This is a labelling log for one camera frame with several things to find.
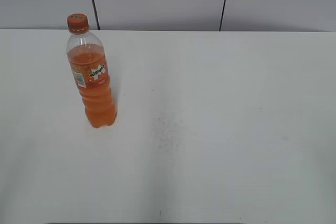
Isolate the orange Mirinda soda bottle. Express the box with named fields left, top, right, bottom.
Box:
left=66, top=30, right=117, bottom=128

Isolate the orange bottle cap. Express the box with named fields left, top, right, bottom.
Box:
left=67, top=13, right=90, bottom=35

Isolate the right black wall cable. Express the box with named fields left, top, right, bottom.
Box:
left=219, top=0, right=232, bottom=31

